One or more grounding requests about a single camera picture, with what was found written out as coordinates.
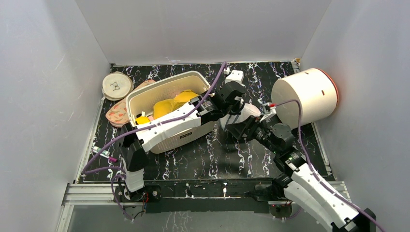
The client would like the white mesh bag blue zipper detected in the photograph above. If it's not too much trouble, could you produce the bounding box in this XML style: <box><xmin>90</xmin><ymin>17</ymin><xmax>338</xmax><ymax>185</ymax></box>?
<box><xmin>219</xmin><ymin>103</ymin><xmax>261</xmax><ymax>131</ymax></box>

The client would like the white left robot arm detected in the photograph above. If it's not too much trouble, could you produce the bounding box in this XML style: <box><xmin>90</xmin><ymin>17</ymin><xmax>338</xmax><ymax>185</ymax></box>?
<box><xmin>118</xmin><ymin>81</ymin><xmax>245</xmax><ymax>201</ymax></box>

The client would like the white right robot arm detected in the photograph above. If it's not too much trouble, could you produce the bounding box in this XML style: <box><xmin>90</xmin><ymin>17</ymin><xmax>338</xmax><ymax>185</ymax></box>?
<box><xmin>224</xmin><ymin>116</ymin><xmax>376</xmax><ymax>232</ymax></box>

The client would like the yellow bra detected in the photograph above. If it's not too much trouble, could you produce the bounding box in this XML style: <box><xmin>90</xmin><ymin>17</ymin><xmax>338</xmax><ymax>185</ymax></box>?
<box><xmin>153</xmin><ymin>89</ymin><xmax>199</xmax><ymax>119</ymax></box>

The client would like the cream plastic laundry basket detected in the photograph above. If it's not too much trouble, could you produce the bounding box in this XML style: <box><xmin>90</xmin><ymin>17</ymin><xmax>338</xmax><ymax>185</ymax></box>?
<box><xmin>125</xmin><ymin>71</ymin><xmax>215</xmax><ymax>154</ymax></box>

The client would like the floral peach mesh laundry bag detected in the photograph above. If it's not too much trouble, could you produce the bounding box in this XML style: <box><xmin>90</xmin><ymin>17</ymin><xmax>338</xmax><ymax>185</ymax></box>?
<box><xmin>105</xmin><ymin>80</ymin><xmax>155</xmax><ymax>128</ymax></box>

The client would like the round beige mesh laundry bag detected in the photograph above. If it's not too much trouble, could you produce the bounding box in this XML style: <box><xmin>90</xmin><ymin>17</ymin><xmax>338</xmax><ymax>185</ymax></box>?
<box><xmin>102</xmin><ymin>72</ymin><xmax>134</xmax><ymax>101</ymax></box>

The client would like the white cylindrical drum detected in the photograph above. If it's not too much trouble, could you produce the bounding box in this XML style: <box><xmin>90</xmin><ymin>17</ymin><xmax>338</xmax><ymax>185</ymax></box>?
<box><xmin>271</xmin><ymin>68</ymin><xmax>339</xmax><ymax>129</ymax></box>

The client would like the yellow padded cup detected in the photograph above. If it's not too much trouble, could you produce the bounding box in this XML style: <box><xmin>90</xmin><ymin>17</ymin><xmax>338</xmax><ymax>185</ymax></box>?
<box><xmin>135</xmin><ymin>116</ymin><xmax>150</xmax><ymax>125</ymax></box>

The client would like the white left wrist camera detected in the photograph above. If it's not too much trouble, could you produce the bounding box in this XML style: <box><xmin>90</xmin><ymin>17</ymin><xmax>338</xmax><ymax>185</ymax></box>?
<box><xmin>224</xmin><ymin>70</ymin><xmax>244</xmax><ymax>85</ymax></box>

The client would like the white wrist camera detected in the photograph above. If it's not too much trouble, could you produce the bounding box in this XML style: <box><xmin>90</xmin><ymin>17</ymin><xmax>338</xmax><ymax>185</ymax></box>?
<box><xmin>261</xmin><ymin>102</ymin><xmax>277</xmax><ymax>121</ymax></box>
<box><xmin>224</xmin><ymin>70</ymin><xmax>244</xmax><ymax>85</ymax></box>

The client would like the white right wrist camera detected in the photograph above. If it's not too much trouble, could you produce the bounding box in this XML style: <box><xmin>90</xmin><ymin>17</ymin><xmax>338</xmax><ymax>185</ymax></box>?
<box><xmin>261</xmin><ymin>102</ymin><xmax>277</xmax><ymax>121</ymax></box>

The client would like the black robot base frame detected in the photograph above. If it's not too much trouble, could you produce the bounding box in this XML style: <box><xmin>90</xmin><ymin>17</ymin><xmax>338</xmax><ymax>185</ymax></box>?
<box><xmin>114</xmin><ymin>178</ymin><xmax>293</xmax><ymax>218</ymax></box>

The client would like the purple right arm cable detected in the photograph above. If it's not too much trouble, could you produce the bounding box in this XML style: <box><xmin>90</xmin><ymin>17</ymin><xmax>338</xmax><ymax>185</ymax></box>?
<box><xmin>269</xmin><ymin>99</ymin><xmax>387</xmax><ymax>232</ymax></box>

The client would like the aluminium rail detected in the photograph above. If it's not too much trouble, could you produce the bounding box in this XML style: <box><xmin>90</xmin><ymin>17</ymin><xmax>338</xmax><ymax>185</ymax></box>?
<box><xmin>56</xmin><ymin>183</ymin><xmax>119</xmax><ymax>232</ymax></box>

